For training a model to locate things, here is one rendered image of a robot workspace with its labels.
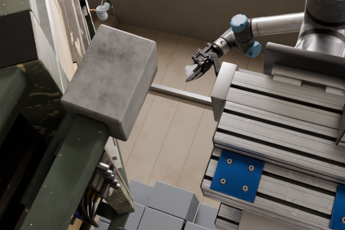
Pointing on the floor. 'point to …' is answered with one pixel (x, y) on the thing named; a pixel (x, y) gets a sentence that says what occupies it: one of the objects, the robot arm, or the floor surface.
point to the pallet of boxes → (165, 209)
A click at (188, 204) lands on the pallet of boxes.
